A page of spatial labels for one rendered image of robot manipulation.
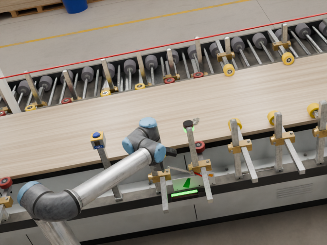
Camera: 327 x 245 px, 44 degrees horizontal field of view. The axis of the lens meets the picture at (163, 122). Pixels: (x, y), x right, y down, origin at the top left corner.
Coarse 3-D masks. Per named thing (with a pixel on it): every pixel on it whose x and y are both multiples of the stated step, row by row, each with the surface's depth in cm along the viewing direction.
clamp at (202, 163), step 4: (200, 160) 242; (204, 160) 241; (188, 164) 241; (192, 164) 240; (200, 164) 239; (204, 164) 238; (208, 164) 238; (192, 168) 238; (196, 168) 238; (208, 168) 239; (196, 172) 240; (200, 172) 241
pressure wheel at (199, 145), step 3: (195, 141) 251; (198, 141) 250; (201, 141) 250; (195, 144) 249; (198, 144) 247; (201, 144) 248; (204, 144) 247; (198, 147) 246; (201, 147) 245; (204, 147) 247; (198, 150) 246; (201, 150) 246
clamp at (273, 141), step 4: (284, 132) 233; (288, 132) 232; (272, 136) 233; (284, 136) 230; (288, 136) 230; (292, 136) 229; (272, 140) 231; (276, 140) 230; (280, 140) 230; (292, 140) 231; (272, 144) 232; (276, 144) 232; (280, 144) 232
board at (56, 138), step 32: (320, 64) 295; (128, 96) 308; (160, 96) 300; (192, 96) 292; (224, 96) 285; (256, 96) 278; (288, 96) 271; (320, 96) 265; (0, 128) 305; (32, 128) 297; (64, 128) 289; (96, 128) 282; (128, 128) 275; (160, 128) 269; (224, 128) 257; (256, 128) 251; (0, 160) 273; (32, 160) 266; (64, 160) 260; (96, 160) 255
